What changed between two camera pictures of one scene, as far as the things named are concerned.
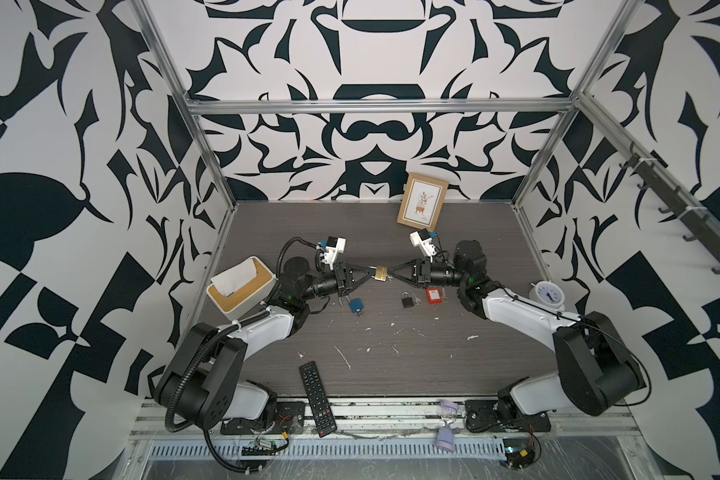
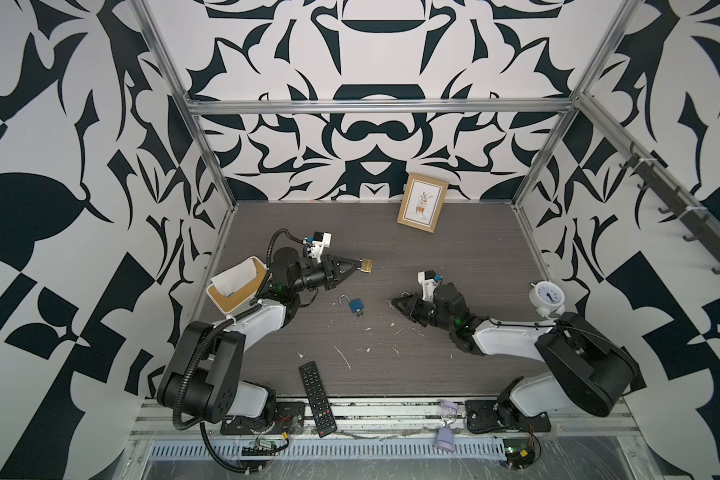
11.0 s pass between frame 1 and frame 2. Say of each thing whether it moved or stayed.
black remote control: stayed
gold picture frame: stayed
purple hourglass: stayed
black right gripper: moved
